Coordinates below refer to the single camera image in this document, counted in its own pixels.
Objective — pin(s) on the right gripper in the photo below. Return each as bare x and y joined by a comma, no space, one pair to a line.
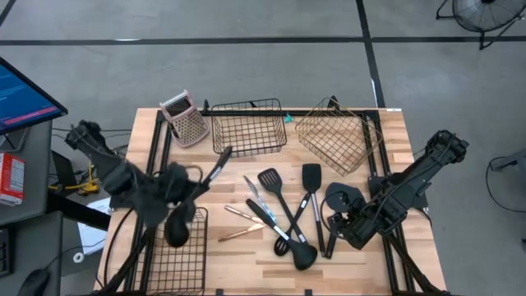
361,228

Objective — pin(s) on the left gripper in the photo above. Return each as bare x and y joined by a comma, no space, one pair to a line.
178,183

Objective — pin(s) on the rose gold knife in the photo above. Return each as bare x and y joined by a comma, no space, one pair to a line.
240,214
238,234

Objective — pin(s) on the black slotted spoon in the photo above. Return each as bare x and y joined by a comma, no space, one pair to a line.
281,248

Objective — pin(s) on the black solid turner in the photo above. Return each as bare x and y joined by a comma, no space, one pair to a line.
311,177

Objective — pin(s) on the black slotted turner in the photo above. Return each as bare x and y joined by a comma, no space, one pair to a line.
270,181

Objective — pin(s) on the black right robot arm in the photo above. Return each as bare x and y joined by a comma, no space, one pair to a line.
411,185

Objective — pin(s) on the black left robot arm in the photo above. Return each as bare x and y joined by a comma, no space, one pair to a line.
111,168

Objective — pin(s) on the pink box grater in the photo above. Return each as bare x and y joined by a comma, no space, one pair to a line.
189,127

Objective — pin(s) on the white paper sheet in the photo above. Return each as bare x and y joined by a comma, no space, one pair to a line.
92,238

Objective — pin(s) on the black desk leg bar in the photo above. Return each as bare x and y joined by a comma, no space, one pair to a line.
78,211

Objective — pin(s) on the teal tag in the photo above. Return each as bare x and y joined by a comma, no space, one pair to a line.
289,118

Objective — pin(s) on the white tape roll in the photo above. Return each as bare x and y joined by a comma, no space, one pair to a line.
78,257

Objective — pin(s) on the grey desk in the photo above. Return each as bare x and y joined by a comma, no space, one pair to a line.
29,238

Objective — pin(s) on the black computer mouse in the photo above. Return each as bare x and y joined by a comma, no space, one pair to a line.
35,283

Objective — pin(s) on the red cardboard box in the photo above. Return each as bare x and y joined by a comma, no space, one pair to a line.
10,178

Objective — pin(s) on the grey monitor stand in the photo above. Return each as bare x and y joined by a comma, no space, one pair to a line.
14,141

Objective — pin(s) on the grey chair base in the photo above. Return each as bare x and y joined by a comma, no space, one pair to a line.
511,160

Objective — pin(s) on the black keyboard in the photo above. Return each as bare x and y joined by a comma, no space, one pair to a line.
4,252

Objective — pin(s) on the computer monitor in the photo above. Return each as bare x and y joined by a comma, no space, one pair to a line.
20,98

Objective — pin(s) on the black floor fan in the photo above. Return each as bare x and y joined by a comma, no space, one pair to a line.
485,14

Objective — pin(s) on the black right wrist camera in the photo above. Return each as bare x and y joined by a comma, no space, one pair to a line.
343,197

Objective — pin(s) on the black frame bracket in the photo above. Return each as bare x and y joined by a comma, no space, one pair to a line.
333,103
206,107

